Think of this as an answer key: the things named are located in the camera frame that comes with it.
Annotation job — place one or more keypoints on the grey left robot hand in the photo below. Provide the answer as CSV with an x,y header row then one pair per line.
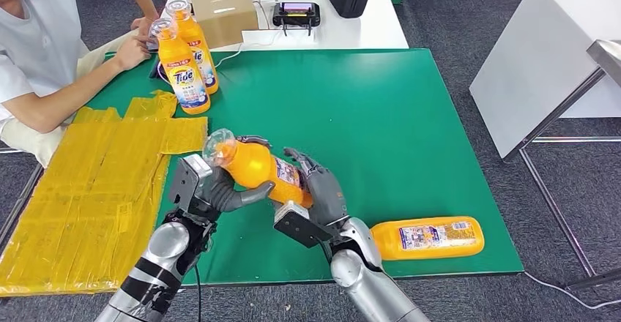
x,y
225,198

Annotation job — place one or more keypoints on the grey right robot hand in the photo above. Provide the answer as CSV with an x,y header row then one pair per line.
x,y
325,194

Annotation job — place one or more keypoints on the person's left hand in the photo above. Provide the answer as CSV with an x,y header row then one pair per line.
x,y
143,25

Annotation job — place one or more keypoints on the person's right hand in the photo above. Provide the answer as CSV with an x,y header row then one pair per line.
x,y
132,52

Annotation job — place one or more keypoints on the orange Tide detergent bottle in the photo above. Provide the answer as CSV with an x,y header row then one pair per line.
x,y
388,240
184,82
204,63
252,164

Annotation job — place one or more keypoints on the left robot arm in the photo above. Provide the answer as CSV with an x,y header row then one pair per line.
x,y
165,252

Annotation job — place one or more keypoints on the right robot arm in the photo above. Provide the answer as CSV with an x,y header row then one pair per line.
x,y
368,281

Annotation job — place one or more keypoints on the person's right forearm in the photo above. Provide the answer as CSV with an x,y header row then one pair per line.
x,y
63,97

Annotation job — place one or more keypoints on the cardboard box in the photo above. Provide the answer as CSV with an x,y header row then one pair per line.
x,y
223,14

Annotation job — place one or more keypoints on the person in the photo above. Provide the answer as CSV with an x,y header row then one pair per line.
x,y
39,34

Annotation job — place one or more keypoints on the white power adapter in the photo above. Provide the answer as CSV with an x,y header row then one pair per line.
x,y
267,0

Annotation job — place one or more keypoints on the black remote controller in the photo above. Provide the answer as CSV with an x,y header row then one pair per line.
x,y
296,15

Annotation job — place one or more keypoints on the white table with steel legs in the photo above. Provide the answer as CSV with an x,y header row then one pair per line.
x,y
533,57

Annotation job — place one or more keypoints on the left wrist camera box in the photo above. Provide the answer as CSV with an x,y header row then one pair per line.
x,y
191,179

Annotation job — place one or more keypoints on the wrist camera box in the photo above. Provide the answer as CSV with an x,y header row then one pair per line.
x,y
191,179
301,225

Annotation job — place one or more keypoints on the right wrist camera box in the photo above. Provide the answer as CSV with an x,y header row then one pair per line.
x,y
301,225

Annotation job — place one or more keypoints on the steel frame leg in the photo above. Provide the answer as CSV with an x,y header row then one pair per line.
x,y
22,202

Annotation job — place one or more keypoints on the steel table frame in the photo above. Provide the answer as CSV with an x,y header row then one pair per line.
x,y
553,115

